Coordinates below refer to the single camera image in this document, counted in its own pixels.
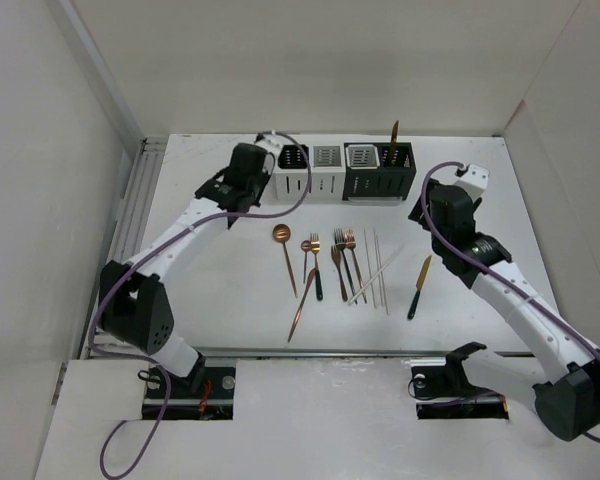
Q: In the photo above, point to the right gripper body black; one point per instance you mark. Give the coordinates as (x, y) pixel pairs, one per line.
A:
(430, 184)

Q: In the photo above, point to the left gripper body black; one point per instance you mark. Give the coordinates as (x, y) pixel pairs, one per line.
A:
(258, 188)

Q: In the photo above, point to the large copper spoon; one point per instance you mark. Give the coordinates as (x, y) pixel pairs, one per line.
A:
(282, 234)

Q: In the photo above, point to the gold knife black handle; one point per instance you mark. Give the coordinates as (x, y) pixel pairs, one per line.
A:
(419, 286)

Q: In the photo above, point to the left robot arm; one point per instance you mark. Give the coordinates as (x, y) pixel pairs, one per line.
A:
(134, 303)

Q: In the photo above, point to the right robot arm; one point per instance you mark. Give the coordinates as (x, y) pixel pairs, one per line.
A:
(562, 383)

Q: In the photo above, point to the white utensil holder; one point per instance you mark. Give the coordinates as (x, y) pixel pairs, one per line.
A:
(316, 170)

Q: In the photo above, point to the small copper spoon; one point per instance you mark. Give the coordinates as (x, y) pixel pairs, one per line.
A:
(306, 248)

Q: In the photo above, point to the black utensil holder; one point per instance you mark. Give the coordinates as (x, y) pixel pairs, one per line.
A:
(378, 170)

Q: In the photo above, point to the copper fork right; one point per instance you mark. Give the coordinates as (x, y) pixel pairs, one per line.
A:
(350, 244)

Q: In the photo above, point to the black fork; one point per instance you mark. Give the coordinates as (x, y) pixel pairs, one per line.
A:
(340, 244)

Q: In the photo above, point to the copper knife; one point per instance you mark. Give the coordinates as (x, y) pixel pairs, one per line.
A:
(310, 279)

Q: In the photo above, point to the white chopstick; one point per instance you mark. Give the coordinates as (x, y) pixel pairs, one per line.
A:
(377, 274)

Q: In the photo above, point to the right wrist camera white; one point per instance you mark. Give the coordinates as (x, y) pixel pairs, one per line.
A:
(473, 180)

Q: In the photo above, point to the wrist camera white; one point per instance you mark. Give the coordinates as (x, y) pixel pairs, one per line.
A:
(270, 142)
(473, 180)

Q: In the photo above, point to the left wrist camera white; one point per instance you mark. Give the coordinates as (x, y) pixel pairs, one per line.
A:
(270, 142)

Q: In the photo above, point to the gold fork dark handle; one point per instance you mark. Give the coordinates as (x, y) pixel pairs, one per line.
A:
(315, 249)

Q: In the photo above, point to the aluminium rail left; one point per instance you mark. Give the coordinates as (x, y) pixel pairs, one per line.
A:
(136, 184)

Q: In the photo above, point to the aluminium rail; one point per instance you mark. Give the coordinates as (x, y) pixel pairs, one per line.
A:
(278, 353)
(136, 184)

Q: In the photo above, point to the front aluminium rail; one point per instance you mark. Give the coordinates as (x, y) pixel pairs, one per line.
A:
(278, 353)

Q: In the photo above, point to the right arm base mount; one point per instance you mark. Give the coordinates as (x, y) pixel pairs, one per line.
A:
(442, 391)

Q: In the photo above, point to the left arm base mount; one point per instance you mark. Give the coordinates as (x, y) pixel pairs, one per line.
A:
(211, 400)

